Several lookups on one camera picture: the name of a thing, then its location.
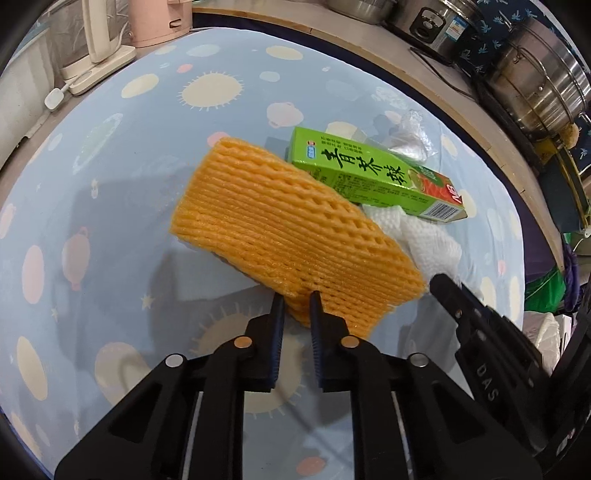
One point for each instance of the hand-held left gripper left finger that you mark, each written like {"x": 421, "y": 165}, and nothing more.
{"x": 277, "y": 344}

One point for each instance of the blue sun-print blanket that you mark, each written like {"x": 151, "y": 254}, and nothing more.
{"x": 115, "y": 207}

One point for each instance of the white power plug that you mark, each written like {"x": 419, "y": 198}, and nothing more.
{"x": 54, "y": 98}

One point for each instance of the light green carton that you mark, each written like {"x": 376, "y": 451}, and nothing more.
{"x": 369, "y": 170}

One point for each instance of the white bin with plastic liner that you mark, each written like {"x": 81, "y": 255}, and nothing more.
{"x": 547, "y": 334}

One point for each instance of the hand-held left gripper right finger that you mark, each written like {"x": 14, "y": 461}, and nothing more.
{"x": 316, "y": 344}

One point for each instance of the black induction cooker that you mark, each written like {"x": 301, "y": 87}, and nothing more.
{"x": 496, "y": 108}

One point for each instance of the blue basin with yellow trays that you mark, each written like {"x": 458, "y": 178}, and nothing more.
{"x": 568, "y": 184}

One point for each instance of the navy leaf-print cloth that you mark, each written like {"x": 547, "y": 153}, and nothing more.
{"x": 489, "y": 41}

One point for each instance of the cream glass electric kettle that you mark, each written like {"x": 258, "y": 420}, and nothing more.
{"x": 99, "y": 46}

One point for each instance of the orange foam fruit net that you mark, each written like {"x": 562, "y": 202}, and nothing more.
{"x": 286, "y": 230}

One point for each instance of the steel rice cooker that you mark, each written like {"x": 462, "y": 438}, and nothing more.
{"x": 438, "y": 23}

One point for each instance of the white paper towel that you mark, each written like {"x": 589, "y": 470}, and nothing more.
{"x": 425, "y": 240}

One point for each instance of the purple cloth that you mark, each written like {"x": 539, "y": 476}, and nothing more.
{"x": 577, "y": 272}

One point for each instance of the green plastic bag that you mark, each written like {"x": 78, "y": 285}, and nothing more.
{"x": 545, "y": 290}

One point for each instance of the pink thermos jug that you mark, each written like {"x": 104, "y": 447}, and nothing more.
{"x": 159, "y": 21}

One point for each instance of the small steel pot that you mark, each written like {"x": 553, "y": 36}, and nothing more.
{"x": 362, "y": 9}

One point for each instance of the tan loofah sponge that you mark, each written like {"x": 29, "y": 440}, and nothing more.
{"x": 569, "y": 134}

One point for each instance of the clear plastic bag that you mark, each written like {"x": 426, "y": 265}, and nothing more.
{"x": 408, "y": 134}

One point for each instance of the large steel steamer pot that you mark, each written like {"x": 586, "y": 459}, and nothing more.
{"x": 540, "y": 78}

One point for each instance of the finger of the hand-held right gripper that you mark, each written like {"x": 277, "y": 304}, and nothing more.
{"x": 455, "y": 297}

